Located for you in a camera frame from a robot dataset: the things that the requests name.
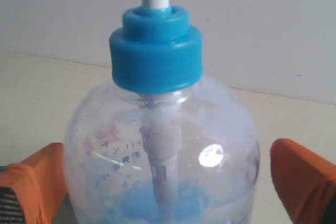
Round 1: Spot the right gripper orange-tipped left finger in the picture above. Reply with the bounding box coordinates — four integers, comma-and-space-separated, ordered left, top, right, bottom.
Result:
1, 143, 66, 224

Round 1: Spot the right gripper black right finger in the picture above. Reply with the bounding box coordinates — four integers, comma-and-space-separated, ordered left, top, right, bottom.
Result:
270, 138, 335, 224

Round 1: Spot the blue soap pump bottle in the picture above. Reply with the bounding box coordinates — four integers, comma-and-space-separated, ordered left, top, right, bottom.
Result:
64, 0, 260, 223

